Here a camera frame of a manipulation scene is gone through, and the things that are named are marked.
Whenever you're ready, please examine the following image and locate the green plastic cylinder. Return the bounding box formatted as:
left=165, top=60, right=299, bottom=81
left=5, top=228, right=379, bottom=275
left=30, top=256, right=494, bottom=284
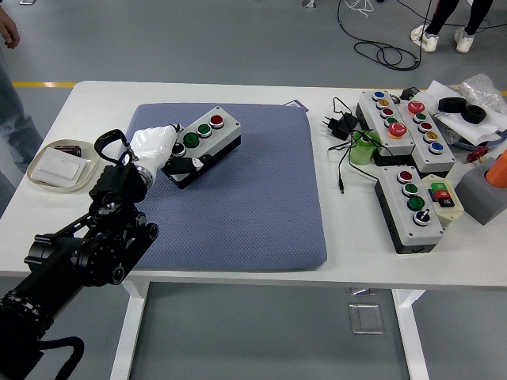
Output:
left=349, top=130, right=382, bottom=166

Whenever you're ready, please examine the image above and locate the clear bubble wrap bag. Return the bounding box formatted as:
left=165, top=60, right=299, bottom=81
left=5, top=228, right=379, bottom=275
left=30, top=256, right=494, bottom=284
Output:
left=449, top=73, right=507, bottom=134

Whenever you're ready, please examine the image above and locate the white table leg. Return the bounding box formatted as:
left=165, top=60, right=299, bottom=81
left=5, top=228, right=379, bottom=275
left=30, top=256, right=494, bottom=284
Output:
left=391, top=288, right=431, bottom=380
left=109, top=279, right=151, bottom=380

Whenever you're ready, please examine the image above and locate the person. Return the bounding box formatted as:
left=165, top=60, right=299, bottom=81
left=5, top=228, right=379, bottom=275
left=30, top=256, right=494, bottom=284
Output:
left=410, top=0, right=496, bottom=55
left=0, top=7, right=44, bottom=189

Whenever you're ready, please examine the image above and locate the black floor cable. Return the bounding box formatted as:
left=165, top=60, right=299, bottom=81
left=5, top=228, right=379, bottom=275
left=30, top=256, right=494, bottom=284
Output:
left=336, top=0, right=423, bottom=73

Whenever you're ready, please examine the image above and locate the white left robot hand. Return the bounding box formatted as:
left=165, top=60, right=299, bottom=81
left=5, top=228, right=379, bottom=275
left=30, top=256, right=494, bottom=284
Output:
left=128, top=122, right=214, bottom=177

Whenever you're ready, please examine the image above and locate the blue-grey round rim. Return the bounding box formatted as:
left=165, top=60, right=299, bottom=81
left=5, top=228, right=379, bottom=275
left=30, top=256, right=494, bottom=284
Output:
left=451, top=132, right=507, bottom=150

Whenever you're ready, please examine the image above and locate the dark red small item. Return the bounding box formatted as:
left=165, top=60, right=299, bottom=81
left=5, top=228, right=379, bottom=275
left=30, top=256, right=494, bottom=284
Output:
left=54, top=144, right=83, bottom=158

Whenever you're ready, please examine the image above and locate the person's hand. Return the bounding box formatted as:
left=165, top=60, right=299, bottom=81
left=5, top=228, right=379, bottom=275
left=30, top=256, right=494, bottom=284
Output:
left=0, top=7, right=21, bottom=50

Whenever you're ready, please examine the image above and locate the grey five-button control box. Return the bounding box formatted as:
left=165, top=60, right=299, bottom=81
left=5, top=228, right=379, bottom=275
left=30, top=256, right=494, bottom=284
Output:
left=395, top=99, right=457, bottom=175
left=355, top=90, right=417, bottom=167

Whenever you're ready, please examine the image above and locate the red valve knob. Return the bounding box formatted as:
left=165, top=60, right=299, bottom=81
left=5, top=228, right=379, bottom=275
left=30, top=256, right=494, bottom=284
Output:
left=466, top=146, right=491, bottom=164

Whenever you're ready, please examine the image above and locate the blue-grey fabric mat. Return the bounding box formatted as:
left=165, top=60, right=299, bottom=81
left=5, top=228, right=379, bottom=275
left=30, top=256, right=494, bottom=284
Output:
left=86, top=103, right=329, bottom=272

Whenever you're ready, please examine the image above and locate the black power adapter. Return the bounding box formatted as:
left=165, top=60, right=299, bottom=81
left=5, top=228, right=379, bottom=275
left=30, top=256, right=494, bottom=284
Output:
left=319, top=112, right=360, bottom=140

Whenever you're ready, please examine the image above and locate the white paper sheet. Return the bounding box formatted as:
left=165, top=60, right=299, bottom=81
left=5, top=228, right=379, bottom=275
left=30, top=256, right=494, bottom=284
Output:
left=425, top=80, right=507, bottom=144

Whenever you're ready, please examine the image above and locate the black adapter cable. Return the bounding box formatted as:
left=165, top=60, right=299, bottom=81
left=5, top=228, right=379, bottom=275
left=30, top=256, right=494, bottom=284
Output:
left=327, top=97, right=384, bottom=196

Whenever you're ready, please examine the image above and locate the grey four-button control box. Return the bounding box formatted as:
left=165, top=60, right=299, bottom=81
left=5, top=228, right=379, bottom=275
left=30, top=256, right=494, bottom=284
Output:
left=374, top=165, right=445, bottom=255
left=166, top=105, right=242, bottom=190

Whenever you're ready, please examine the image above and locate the orange cylinder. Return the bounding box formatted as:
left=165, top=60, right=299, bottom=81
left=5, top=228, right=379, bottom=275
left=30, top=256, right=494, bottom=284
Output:
left=486, top=149, right=507, bottom=190

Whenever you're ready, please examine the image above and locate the cream three-button switch box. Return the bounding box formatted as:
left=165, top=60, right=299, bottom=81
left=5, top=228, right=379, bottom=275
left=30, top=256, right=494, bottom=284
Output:
left=420, top=173, right=464, bottom=230

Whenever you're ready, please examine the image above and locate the black foam ring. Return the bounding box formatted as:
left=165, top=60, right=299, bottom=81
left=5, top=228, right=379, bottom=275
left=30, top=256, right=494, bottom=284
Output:
left=462, top=104, right=488, bottom=124
left=437, top=97, right=468, bottom=113

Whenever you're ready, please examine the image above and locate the grey foam block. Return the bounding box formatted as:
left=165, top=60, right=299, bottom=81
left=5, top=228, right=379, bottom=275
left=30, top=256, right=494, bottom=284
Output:
left=454, top=156, right=507, bottom=226

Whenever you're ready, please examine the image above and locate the cream shallow tray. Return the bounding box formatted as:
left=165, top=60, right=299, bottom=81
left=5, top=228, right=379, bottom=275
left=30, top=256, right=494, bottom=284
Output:
left=26, top=138, right=100, bottom=195

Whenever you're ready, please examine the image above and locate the white floor cord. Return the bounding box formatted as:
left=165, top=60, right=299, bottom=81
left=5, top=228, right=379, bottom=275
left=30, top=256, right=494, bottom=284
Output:
left=343, top=0, right=375, bottom=19

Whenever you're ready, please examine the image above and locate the purple-edged card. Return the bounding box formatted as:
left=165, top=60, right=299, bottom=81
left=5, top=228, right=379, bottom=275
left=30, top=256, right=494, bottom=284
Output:
left=283, top=98, right=310, bottom=114

